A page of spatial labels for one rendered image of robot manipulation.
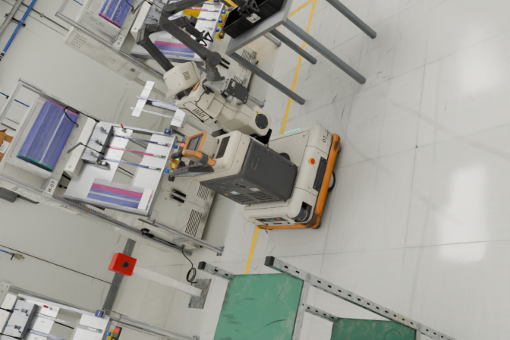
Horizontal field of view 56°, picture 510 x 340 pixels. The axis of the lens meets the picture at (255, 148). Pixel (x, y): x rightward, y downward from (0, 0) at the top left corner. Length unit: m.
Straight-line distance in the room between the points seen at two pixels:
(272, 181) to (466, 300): 1.25
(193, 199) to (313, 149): 1.51
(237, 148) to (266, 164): 0.23
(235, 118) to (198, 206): 1.42
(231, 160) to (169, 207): 1.49
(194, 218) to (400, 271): 2.15
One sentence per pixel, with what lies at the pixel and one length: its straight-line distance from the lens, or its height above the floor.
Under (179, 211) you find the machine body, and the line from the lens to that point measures 4.21.
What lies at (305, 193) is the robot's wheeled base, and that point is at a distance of 3.05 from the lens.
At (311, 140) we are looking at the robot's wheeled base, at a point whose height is 0.27.
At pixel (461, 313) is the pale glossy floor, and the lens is 2.41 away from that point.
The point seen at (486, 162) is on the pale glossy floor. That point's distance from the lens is 2.62.
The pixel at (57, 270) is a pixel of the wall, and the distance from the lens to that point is 5.53.
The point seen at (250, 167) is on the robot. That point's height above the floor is 0.64.
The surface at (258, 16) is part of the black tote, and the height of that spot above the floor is 0.85.
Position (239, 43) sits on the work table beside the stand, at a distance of 3.57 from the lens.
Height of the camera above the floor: 1.99
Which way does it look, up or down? 28 degrees down
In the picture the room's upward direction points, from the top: 60 degrees counter-clockwise
